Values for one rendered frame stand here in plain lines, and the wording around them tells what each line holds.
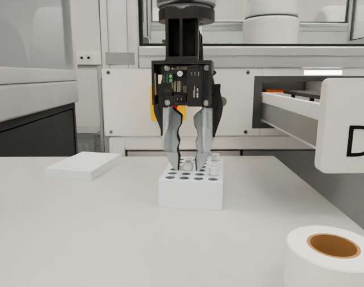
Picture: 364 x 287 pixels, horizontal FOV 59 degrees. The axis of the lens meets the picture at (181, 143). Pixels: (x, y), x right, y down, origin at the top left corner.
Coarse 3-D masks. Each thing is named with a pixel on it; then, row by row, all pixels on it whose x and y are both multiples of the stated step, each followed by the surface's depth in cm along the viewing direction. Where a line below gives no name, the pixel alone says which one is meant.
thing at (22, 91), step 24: (72, 0) 152; (72, 24) 152; (72, 48) 153; (0, 72) 89; (24, 72) 104; (48, 72) 123; (72, 72) 152; (0, 96) 89; (24, 96) 104; (48, 96) 123; (72, 96) 152; (0, 120) 89; (24, 120) 109; (48, 120) 130; (72, 120) 160; (0, 144) 94; (24, 144) 109; (48, 144) 130; (72, 144) 160
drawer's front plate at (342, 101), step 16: (336, 80) 36; (352, 80) 36; (320, 96) 38; (336, 96) 36; (352, 96) 36; (320, 112) 38; (336, 112) 36; (352, 112) 36; (320, 128) 38; (336, 128) 37; (320, 144) 38; (336, 144) 37; (352, 144) 37; (320, 160) 38; (336, 160) 38; (352, 160) 38
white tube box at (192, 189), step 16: (208, 160) 52; (176, 176) 44; (192, 176) 44; (208, 176) 44; (160, 192) 42; (176, 192) 42; (192, 192) 42; (208, 192) 41; (192, 208) 42; (208, 208) 42
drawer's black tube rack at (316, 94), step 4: (284, 92) 67; (288, 92) 65; (292, 92) 62; (296, 92) 60; (300, 92) 60; (304, 92) 60; (308, 92) 60; (312, 92) 60; (316, 92) 60; (320, 92) 60; (292, 96) 66; (304, 96) 57; (308, 96) 55; (312, 96) 53; (316, 96) 52; (312, 100) 57
